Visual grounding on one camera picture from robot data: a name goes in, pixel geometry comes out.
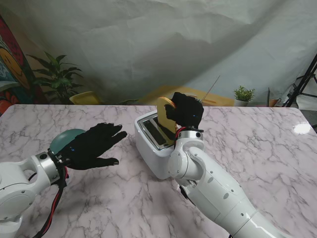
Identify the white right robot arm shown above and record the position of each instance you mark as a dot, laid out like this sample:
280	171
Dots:
218	193

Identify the yellow plastic chair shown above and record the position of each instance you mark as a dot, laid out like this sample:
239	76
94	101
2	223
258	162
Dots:
85	98

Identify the white crumpled backdrop sheet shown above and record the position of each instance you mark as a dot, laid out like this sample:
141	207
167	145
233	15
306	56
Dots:
148	37

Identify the colourful cartoon mural banner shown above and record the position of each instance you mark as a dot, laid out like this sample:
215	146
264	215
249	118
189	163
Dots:
12	67

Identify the white two-slot toaster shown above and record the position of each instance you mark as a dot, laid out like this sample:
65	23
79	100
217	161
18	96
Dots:
151	151

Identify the black tripod stand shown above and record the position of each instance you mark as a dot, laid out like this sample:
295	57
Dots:
303	81

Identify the orange white mug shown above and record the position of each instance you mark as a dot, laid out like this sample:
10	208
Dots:
273	102

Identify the large green leafy plant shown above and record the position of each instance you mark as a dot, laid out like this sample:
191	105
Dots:
58	79

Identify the teal round plate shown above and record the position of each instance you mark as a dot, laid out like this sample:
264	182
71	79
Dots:
62	141

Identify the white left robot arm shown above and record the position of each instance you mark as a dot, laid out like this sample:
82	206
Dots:
17	183

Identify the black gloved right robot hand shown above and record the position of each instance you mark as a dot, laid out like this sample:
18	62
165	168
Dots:
188	111

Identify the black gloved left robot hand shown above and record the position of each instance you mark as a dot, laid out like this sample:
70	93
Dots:
91	146

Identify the yellow toy toast slice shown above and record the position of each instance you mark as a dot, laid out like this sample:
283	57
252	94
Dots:
162	116

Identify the silver open laptop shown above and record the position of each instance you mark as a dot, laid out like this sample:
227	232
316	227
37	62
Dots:
210	89

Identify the small potted green plant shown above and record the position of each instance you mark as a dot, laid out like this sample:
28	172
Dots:
244	95

